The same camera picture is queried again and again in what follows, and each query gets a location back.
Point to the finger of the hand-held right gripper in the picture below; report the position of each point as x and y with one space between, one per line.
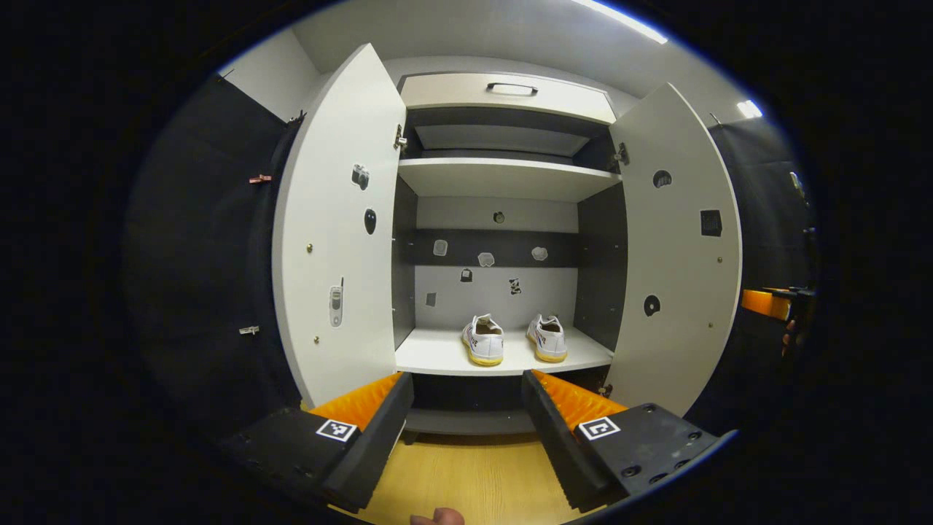
762 302

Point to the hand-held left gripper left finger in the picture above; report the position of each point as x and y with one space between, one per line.
375 437

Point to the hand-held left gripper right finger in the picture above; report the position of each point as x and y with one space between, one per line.
557 445

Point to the white shoe cabinet door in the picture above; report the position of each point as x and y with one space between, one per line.
328 240
678 255

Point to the white canvas shoe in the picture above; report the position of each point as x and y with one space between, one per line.
548 341
485 343

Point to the white shoe cabinet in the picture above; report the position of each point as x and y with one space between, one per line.
444 354

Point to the small ceiling light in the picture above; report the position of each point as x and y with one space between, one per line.
749 109

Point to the black cloth clip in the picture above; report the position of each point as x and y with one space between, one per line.
297 117

